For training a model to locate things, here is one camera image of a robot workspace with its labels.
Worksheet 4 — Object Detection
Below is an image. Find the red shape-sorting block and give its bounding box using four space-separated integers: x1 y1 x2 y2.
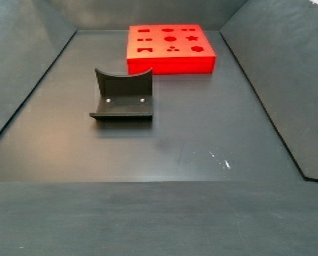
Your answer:
127 24 217 75

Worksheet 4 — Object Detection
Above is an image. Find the black curved holder stand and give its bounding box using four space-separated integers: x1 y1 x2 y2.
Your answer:
90 69 154 120

